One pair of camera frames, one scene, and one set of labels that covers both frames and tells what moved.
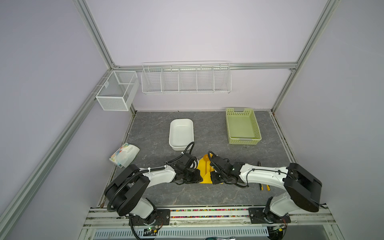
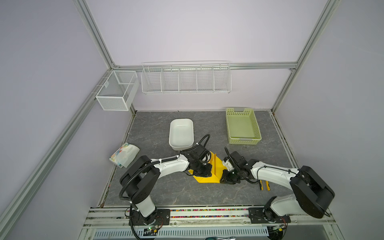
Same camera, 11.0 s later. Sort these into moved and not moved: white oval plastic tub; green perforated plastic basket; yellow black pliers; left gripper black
Moved: left gripper black
Not moved: green perforated plastic basket; yellow black pliers; white oval plastic tub
